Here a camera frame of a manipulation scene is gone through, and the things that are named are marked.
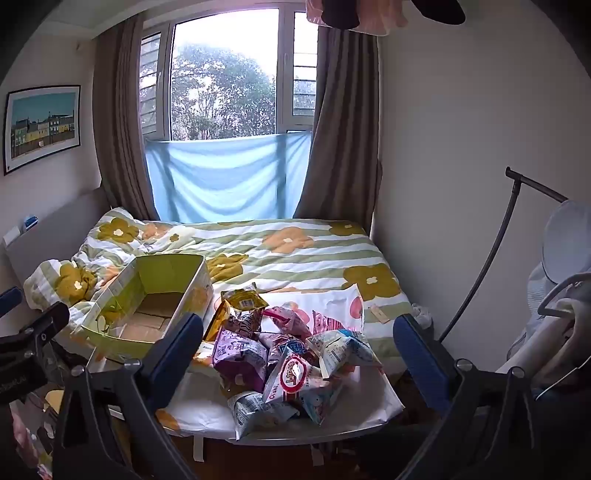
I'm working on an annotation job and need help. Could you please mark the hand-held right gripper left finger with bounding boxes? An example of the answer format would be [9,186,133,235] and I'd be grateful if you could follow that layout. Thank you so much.
[51,313,204,480]

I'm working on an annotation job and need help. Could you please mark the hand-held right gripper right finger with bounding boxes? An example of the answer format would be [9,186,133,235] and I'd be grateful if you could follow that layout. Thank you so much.
[393,315,559,480]

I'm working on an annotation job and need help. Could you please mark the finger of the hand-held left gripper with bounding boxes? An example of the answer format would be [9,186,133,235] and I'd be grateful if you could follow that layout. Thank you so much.
[0,287,24,319]
[0,301,71,352]

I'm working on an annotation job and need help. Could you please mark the pork floss cake packet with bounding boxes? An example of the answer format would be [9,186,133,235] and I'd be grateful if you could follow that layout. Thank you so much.
[203,295,232,343]

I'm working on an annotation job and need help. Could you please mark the purple snack packet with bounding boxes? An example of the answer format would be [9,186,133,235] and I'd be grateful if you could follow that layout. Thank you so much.
[212,328,270,398]

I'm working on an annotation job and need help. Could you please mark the white blue snack packet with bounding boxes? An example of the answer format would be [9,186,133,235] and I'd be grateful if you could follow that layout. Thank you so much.
[228,390,301,440]
[305,329,384,380]

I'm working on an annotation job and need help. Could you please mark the brown striped snack packet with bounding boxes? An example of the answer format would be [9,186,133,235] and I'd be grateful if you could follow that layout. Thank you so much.
[230,308,265,339]

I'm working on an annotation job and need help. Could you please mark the glossy gold snack packet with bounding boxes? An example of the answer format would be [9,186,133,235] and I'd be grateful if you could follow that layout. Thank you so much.
[221,283,269,320]

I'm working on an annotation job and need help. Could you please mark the grey bed headboard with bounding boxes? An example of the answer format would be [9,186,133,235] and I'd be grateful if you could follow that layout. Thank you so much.
[2,187,109,296]

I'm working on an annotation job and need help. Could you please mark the red white printed packet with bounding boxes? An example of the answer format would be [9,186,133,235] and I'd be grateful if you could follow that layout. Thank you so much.
[311,309,363,339]

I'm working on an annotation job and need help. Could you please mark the light blue snack packet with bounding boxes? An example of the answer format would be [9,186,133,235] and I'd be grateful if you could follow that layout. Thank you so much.
[299,376,348,426]

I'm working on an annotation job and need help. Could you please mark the blue star snack packet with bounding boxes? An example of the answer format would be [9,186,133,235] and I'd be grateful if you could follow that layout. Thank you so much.
[268,332,311,361]

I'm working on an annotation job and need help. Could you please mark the pink snack packet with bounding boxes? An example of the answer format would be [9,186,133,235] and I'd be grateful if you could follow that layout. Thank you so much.
[262,305,315,340]

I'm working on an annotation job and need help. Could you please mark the red oval label packet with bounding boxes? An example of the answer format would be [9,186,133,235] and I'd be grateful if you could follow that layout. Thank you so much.
[262,344,324,408]

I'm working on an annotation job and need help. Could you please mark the grey table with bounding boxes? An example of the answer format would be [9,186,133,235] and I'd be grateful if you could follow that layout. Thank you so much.
[161,401,407,464]

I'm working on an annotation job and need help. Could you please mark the black clothes rack pole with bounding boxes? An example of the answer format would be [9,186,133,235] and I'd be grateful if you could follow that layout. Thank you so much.
[438,166,570,343]

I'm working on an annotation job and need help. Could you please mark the white clothes pile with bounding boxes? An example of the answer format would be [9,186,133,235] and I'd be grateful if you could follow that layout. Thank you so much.
[496,198,591,402]

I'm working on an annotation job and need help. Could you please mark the framed houses picture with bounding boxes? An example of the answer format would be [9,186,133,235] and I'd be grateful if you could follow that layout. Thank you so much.
[4,84,82,176]

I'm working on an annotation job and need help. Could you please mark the light blue cloth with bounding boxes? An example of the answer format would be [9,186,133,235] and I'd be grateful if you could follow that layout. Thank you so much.
[145,130,312,224]

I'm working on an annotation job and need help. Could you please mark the brown curtain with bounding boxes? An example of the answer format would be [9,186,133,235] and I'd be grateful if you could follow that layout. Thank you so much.
[92,14,160,222]
[292,23,385,232]

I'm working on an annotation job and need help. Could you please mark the window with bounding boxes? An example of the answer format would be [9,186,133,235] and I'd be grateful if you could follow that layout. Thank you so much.
[137,7,320,141]

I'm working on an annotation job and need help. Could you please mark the pink hanging garment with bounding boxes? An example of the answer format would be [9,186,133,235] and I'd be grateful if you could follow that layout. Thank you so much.
[305,0,394,37]

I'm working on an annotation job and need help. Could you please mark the black hanging garment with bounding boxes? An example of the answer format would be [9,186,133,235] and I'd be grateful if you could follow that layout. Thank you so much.
[321,0,467,30]

